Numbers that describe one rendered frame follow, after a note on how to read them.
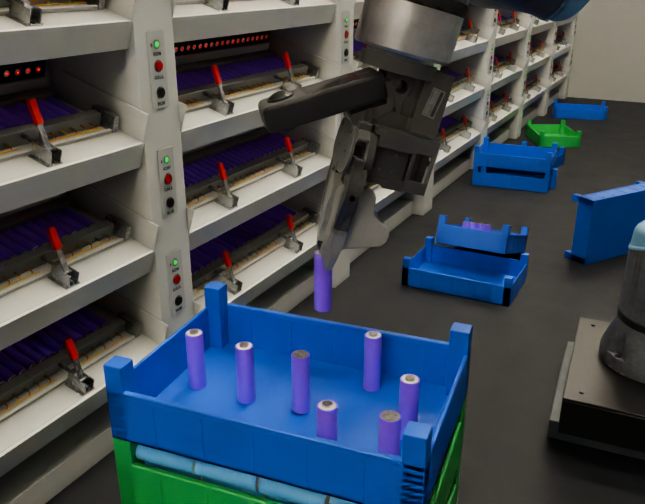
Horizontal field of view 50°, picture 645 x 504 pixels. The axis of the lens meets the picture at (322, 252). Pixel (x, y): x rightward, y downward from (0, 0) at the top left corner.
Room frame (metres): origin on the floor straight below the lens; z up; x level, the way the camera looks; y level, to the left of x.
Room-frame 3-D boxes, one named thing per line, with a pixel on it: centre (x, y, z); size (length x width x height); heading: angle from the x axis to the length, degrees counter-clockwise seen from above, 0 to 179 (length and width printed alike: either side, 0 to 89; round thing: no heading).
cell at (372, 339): (0.63, -0.05, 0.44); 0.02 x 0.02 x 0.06
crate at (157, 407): (0.59, 0.02, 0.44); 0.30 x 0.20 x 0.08; 69
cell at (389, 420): (0.49, -0.06, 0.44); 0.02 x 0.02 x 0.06
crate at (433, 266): (1.79, -0.40, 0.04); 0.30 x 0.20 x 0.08; 62
